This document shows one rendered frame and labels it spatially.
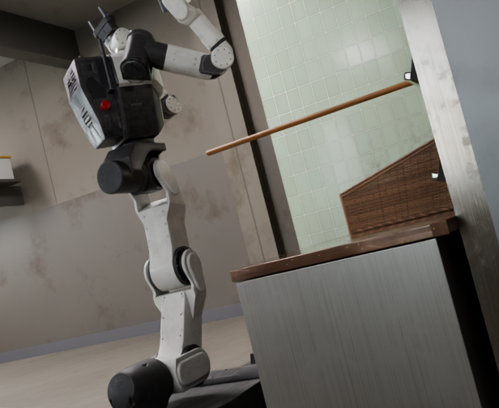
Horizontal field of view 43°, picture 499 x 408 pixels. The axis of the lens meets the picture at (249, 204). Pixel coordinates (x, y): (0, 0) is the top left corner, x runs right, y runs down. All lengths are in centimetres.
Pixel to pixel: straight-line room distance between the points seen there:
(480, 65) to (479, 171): 24
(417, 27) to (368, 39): 297
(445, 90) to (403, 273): 43
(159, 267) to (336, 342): 93
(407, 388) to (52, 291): 633
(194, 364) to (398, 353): 88
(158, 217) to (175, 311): 34
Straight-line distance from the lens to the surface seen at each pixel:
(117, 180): 217
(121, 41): 242
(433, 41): 159
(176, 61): 220
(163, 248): 230
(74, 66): 231
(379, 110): 448
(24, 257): 781
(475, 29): 158
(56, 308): 758
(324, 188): 459
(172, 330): 228
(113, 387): 206
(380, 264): 148
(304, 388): 161
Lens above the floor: 63
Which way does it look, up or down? 4 degrees up
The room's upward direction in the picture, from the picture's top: 14 degrees counter-clockwise
